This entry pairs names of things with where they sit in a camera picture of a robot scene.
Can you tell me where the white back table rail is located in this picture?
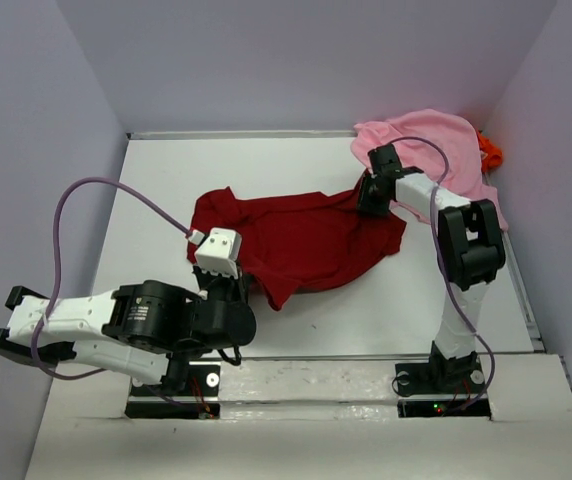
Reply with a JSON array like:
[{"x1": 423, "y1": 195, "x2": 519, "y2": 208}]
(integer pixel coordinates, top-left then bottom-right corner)
[{"x1": 127, "y1": 130, "x2": 356, "y2": 141}]

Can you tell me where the white cardboard front cover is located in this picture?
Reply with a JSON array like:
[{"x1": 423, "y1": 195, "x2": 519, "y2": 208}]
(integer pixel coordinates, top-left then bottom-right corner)
[{"x1": 27, "y1": 355, "x2": 572, "y2": 479}]

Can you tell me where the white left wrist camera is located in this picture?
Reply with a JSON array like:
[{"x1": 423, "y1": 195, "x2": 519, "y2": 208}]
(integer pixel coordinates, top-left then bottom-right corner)
[{"x1": 187, "y1": 228, "x2": 242, "y2": 279}]

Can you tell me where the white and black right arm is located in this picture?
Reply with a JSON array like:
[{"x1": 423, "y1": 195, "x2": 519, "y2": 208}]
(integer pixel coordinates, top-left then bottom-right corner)
[{"x1": 357, "y1": 143, "x2": 506, "y2": 399}]

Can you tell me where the orange cloth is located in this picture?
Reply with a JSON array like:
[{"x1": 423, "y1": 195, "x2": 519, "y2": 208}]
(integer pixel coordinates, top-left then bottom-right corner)
[{"x1": 476, "y1": 131, "x2": 504, "y2": 173}]

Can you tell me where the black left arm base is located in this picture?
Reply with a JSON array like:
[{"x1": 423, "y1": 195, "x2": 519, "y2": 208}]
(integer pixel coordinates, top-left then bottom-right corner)
[{"x1": 125, "y1": 362, "x2": 221, "y2": 420}]

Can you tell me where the pink t shirt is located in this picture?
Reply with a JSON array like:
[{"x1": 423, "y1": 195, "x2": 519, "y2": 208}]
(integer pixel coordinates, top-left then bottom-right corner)
[{"x1": 350, "y1": 109, "x2": 500, "y2": 207}]

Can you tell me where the dark red t shirt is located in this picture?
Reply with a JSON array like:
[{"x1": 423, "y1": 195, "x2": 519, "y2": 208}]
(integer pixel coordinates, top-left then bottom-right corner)
[{"x1": 191, "y1": 185, "x2": 406, "y2": 311}]

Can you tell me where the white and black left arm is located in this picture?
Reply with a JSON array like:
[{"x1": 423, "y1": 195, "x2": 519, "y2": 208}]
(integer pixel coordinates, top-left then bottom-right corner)
[{"x1": 0, "y1": 268, "x2": 257, "y2": 395}]

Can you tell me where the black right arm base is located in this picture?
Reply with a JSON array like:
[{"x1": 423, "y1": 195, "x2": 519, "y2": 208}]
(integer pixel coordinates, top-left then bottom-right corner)
[{"x1": 391, "y1": 360, "x2": 492, "y2": 419}]

